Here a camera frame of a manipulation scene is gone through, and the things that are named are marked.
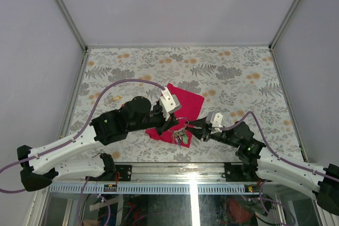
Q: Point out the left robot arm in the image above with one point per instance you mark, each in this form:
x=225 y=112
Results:
x=44 y=165

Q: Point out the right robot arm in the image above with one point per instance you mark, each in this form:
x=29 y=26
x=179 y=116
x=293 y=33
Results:
x=259 y=159

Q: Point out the pink folded cloth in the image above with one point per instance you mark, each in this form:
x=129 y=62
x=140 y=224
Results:
x=191 y=105

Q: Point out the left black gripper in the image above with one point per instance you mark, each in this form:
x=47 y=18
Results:
x=167 y=125

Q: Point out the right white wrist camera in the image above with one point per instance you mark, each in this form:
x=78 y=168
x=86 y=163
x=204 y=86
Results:
x=214 y=120

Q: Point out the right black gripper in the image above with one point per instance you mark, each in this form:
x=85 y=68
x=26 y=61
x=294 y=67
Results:
x=205 y=132

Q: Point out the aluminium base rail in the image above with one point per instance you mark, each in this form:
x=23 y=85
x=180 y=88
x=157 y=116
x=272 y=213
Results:
x=168 y=178

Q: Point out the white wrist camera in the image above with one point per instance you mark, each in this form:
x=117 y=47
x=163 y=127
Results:
x=214 y=120
x=169 y=103

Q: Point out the small yellow key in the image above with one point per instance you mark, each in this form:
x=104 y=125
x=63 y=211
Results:
x=116 y=98

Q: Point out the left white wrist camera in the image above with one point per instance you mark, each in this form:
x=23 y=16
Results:
x=169 y=103

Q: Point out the large keyring with keys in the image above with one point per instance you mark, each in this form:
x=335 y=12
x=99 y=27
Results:
x=179 y=136

